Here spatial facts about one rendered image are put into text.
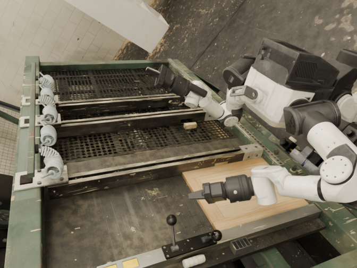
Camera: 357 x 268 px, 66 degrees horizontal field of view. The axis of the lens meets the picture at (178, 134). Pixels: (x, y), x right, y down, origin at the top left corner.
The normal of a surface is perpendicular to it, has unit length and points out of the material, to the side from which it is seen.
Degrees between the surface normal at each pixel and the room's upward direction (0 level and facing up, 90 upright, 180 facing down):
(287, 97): 46
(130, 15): 90
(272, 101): 23
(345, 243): 30
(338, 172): 17
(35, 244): 60
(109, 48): 90
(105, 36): 90
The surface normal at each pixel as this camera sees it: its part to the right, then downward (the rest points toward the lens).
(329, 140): -0.72, -0.55
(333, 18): -0.73, -0.32
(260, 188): -0.16, 0.07
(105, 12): 0.29, 0.65
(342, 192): 0.09, 0.52
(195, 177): 0.11, -0.84
